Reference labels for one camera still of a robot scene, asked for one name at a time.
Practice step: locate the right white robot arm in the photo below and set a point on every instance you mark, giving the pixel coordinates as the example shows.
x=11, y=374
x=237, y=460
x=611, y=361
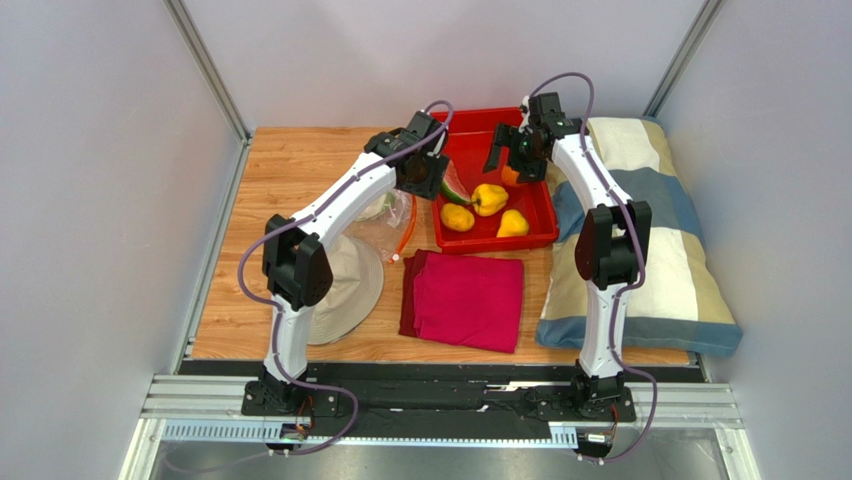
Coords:
x=611, y=248

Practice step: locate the orange fake fruit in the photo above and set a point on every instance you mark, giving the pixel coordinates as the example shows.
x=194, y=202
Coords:
x=510, y=178

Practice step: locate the yellow fake pear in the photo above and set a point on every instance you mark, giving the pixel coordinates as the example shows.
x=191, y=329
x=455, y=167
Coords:
x=512, y=224

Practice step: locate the plaid pillow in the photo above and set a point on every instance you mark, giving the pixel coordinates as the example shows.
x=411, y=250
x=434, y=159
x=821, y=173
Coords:
x=680, y=305

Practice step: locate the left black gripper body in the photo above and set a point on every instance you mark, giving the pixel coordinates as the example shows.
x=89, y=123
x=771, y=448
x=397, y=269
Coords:
x=428, y=179

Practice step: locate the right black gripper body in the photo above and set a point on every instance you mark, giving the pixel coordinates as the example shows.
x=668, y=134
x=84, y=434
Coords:
x=517, y=156

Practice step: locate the red plastic tray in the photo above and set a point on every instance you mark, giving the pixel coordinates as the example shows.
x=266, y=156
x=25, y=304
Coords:
x=470, y=139

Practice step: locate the yellow fake pepper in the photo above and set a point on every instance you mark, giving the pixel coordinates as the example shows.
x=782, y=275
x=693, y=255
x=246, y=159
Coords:
x=489, y=199

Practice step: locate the white fake cauliflower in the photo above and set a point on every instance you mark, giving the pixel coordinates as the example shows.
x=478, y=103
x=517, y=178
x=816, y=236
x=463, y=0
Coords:
x=377, y=208

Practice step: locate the dark yellow fake fruit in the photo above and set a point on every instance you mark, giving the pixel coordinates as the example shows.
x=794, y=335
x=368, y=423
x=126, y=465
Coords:
x=456, y=218

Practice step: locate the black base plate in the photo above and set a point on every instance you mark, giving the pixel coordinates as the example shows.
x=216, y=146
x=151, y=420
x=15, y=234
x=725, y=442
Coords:
x=432, y=399

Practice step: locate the clear zip top bag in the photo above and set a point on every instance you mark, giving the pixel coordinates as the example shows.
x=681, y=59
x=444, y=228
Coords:
x=389, y=234

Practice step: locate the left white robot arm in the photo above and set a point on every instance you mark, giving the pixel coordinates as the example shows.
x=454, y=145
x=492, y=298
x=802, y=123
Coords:
x=295, y=250

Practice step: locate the aluminium frame rail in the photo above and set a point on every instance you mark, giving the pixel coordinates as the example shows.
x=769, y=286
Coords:
x=208, y=408

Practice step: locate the magenta folded cloth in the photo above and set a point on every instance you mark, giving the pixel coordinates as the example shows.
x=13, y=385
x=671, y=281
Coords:
x=458, y=300

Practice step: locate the fake watermelon slice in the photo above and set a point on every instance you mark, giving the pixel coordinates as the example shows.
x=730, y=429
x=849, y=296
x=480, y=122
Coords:
x=452, y=188

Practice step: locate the beige bucket hat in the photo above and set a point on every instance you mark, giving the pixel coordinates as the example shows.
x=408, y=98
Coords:
x=358, y=282

